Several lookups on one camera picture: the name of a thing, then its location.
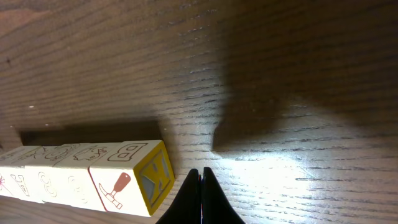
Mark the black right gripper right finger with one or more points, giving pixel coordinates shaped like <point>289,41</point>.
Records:
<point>216,208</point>

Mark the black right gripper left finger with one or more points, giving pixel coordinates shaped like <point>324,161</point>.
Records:
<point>186,206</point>

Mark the block with blue side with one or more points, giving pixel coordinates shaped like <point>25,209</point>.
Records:
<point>134,177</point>

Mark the white block green Z side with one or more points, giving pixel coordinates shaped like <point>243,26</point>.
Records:
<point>74,183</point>

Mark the white block red U side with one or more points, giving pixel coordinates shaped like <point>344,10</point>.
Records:
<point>41,172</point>

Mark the white block yellow W side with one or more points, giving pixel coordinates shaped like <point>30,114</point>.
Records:
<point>14,180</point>

